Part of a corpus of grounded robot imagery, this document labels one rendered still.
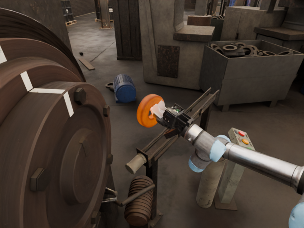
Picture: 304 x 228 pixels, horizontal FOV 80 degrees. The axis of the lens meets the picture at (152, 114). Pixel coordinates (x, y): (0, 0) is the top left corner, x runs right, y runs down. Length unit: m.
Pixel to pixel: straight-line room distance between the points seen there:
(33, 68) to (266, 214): 1.69
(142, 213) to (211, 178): 0.56
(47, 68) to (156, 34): 2.71
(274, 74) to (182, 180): 1.79
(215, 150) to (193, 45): 2.30
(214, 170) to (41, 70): 1.11
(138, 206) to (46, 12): 0.83
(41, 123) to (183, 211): 1.41
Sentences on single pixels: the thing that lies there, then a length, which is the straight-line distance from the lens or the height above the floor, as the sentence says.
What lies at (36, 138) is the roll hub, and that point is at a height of 1.24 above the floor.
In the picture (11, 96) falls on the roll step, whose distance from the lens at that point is 0.26.
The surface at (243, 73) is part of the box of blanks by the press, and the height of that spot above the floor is 0.55.
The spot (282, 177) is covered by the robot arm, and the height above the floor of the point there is 0.85.
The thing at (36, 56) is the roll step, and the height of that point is 1.28.
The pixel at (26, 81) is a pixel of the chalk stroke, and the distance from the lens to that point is 0.28.
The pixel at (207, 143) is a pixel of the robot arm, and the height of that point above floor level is 0.90.
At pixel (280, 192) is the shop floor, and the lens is 1.93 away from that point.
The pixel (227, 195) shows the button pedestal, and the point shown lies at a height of 0.11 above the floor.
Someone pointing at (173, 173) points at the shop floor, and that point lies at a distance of 1.74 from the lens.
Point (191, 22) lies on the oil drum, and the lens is 5.05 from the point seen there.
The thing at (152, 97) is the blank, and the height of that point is 0.98.
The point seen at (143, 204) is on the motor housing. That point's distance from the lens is 0.96.
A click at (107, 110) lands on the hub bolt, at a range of 0.39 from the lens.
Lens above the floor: 1.36
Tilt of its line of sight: 34 degrees down
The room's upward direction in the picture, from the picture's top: straight up
